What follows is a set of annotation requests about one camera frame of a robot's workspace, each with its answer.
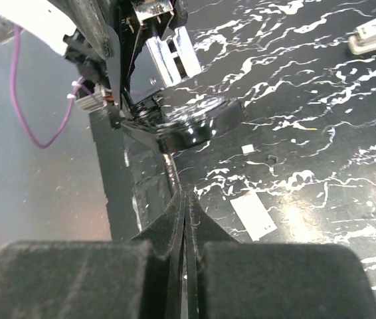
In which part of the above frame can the red white staple box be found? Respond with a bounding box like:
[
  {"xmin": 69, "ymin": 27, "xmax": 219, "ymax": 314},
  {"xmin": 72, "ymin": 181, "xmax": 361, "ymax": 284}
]
[{"xmin": 230, "ymin": 191, "xmax": 277, "ymax": 241}]

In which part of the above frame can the small white staple piece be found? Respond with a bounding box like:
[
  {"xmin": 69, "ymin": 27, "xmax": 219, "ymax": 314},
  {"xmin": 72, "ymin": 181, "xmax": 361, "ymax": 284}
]
[{"xmin": 241, "ymin": 144, "xmax": 255, "ymax": 154}]

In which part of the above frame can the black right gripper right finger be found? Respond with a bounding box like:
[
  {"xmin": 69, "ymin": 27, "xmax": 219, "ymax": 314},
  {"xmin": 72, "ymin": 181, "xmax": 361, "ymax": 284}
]
[{"xmin": 185, "ymin": 194, "xmax": 376, "ymax": 318}]

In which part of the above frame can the black marker pen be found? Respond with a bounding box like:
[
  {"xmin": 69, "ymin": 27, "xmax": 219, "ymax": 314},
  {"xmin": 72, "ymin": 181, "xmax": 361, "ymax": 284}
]
[{"xmin": 122, "ymin": 96, "xmax": 247, "ymax": 194}]

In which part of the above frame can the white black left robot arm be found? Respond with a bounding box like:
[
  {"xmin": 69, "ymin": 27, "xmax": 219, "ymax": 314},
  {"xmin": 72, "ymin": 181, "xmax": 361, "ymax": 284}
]
[{"xmin": 0, "ymin": 1, "xmax": 188, "ymax": 93}]

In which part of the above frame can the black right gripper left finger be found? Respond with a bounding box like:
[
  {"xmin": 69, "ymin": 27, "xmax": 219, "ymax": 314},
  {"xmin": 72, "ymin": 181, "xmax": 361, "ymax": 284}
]
[{"xmin": 0, "ymin": 193, "xmax": 185, "ymax": 318}]

